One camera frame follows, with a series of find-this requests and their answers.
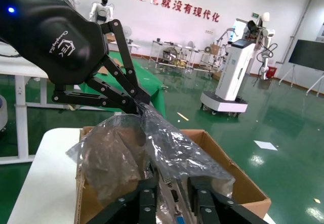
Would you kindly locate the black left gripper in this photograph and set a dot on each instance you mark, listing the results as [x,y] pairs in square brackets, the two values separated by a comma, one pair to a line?
[50,32]

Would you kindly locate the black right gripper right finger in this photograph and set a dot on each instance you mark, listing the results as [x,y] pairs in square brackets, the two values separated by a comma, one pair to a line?
[207,211]

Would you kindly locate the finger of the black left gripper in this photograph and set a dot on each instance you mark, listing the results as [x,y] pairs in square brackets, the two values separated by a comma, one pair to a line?
[114,100]
[131,87]

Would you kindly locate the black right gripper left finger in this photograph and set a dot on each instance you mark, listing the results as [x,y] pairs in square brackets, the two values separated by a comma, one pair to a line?
[146,208]

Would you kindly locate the graphics card with metal bracket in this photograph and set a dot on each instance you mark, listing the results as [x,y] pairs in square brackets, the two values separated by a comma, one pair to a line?
[174,196]

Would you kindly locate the grey antistatic bag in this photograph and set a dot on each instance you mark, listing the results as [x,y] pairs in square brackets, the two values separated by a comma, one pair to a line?
[152,145]

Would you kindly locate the brown cardboard box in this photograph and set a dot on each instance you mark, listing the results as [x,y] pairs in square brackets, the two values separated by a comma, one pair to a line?
[243,183]

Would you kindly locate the red box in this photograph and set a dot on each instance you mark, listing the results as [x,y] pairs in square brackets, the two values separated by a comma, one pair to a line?
[272,71]

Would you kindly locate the cluttered white workbench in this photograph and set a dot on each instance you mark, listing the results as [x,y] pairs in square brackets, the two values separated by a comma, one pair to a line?
[174,54]

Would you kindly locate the white standing fan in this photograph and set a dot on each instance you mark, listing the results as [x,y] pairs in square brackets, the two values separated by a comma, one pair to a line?
[127,32]

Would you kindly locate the white paper sheet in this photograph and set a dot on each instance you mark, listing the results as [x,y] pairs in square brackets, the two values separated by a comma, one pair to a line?
[265,144]

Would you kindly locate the grey round mobile base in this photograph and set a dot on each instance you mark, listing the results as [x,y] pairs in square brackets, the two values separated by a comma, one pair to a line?
[2,112]

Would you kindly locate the white mobile kiosk robot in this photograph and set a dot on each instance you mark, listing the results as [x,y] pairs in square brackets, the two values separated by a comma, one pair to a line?
[233,77]

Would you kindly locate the green exit sign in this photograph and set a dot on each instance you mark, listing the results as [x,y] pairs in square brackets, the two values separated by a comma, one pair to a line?
[255,14]

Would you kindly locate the black screen on white stand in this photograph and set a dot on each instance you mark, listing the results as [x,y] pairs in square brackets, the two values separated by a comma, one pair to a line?
[308,54]

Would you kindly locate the white frame desk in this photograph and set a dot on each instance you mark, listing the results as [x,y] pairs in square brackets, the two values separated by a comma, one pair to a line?
[20,95]

